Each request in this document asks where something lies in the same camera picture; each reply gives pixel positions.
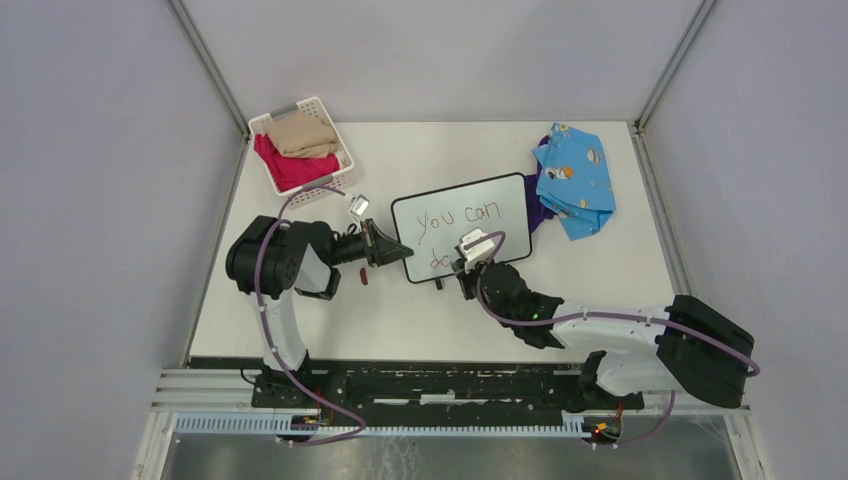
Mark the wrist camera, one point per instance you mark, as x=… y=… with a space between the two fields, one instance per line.
x=476 y=246
x=358 y=206

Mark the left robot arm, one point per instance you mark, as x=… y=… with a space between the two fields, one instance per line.
x=274 y=259

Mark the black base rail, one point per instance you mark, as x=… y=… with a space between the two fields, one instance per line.
x=333 y=400

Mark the purple cloth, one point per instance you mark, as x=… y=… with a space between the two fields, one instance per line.
x=537 y=213

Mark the black framed whiteboard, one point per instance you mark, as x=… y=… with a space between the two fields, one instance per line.
x=432 y=223

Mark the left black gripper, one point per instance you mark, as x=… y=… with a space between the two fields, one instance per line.
x=376 y=242

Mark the blue patterned cloth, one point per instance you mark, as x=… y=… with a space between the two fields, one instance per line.
x=574 y=181

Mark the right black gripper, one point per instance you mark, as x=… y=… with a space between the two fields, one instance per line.
x=465 y=277

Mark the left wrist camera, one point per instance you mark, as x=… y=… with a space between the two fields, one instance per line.
x=358 y=206

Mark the beige folded cloth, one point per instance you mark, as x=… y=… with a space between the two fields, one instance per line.
x=300 y=135

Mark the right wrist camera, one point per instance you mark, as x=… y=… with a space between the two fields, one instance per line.
x=476 y=246

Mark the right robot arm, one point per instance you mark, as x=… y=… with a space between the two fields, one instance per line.
x=686 y=346

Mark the magenta cloth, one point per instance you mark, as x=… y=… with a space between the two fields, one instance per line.
x=290 y=172

